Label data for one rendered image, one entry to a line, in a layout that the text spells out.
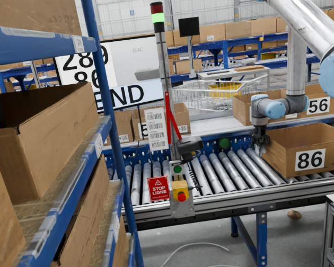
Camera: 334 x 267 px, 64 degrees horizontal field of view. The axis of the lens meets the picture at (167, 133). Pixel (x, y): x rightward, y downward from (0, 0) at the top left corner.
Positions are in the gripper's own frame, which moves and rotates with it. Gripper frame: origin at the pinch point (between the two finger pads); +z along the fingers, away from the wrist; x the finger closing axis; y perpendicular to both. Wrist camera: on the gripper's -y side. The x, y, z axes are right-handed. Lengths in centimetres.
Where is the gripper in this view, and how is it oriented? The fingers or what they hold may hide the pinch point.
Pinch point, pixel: (258, 154)
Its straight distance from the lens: 171.4
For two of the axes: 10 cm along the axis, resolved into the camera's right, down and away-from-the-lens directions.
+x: 9.9, -1.4, 0.2
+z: 1.3, 9.4, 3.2
